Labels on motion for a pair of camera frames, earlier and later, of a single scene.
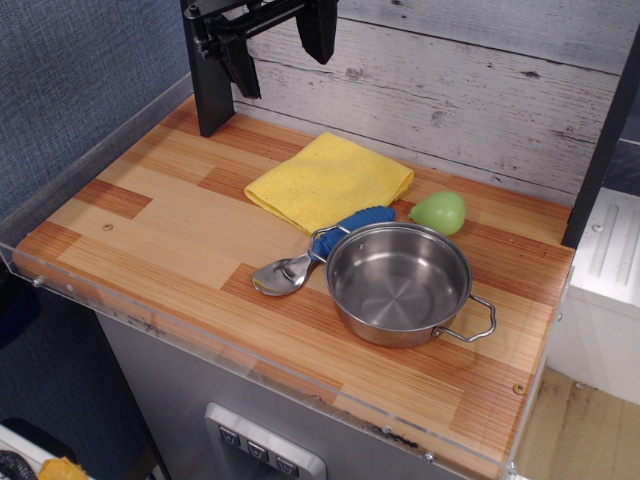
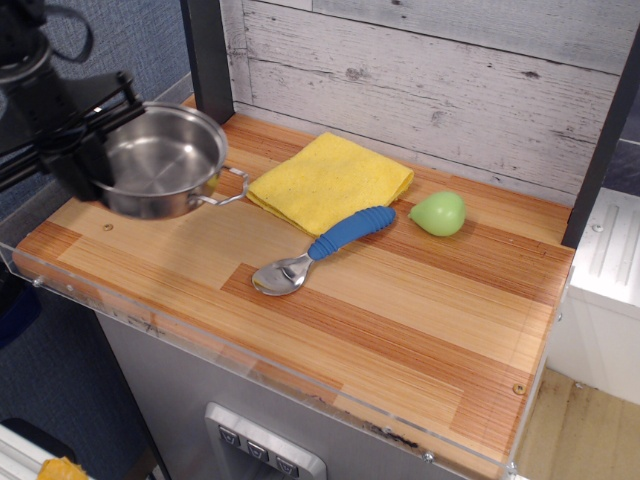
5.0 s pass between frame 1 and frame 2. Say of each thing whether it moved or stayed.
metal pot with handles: moved
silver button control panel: stayed
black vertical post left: stayed
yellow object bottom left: stayed
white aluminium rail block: stayed
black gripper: moved
